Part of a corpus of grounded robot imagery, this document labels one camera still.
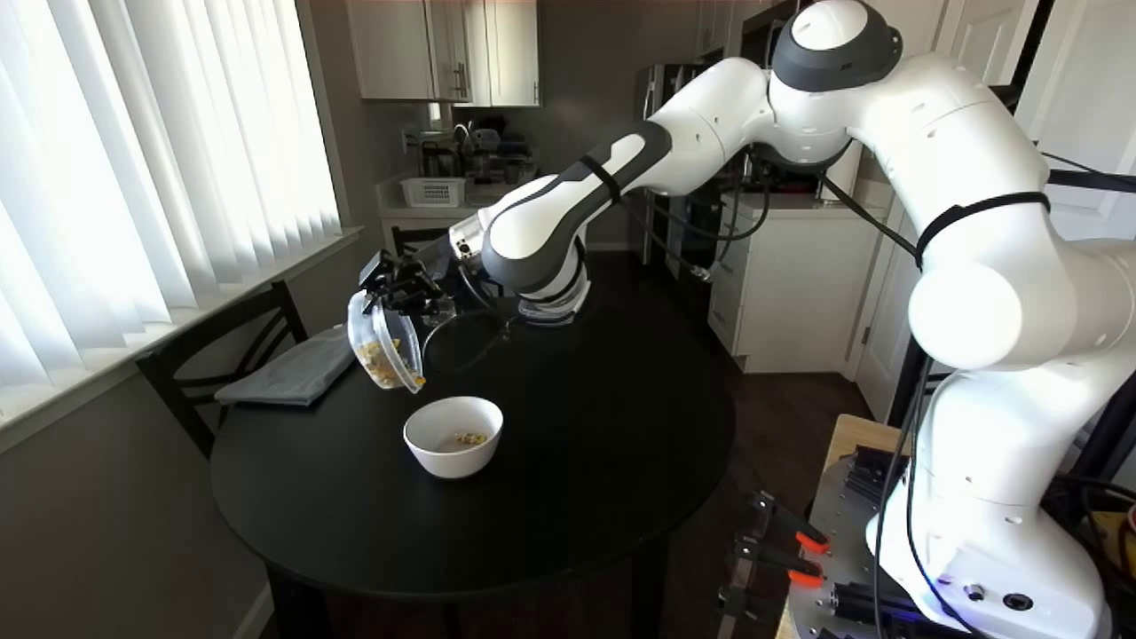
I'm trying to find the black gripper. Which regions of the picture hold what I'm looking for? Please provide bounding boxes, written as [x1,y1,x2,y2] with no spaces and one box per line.
[360,245,458,328]

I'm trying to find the yellow candies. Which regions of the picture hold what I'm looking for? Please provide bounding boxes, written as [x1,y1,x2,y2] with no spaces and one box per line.
[360,341,406,392]

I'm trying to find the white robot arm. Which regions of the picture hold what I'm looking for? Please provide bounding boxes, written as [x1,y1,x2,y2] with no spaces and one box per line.
[348,0,1136,639]

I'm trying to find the white ceramic bowl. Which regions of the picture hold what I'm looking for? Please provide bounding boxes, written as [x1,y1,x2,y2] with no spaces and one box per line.
[403,395,506,480]

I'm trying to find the white dish tub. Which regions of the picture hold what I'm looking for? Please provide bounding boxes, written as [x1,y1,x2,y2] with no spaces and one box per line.
[403,179,467,208]

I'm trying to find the folded grey cloth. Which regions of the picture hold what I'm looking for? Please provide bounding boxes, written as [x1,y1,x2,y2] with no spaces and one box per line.
[218,328,351,408]

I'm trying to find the white upper cabinets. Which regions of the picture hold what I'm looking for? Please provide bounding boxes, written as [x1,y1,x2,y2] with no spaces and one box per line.
[345,0,540,108]

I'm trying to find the black chair by window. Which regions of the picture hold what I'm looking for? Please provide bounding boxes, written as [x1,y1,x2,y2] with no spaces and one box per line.
[139,282,307,453]

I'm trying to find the round black table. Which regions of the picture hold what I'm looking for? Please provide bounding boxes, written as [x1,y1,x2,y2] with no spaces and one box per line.
[211,295,735,639]

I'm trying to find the white vertical blinds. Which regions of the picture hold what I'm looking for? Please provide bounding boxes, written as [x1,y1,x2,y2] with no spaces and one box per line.
[0,0,342,387]

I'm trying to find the white kitchen cabinet island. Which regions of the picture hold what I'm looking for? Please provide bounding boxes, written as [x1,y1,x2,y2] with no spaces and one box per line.
[708,196,881,373]

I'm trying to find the orange handled clamp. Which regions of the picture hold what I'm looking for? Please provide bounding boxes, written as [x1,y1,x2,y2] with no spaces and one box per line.
[719,491,830,634]

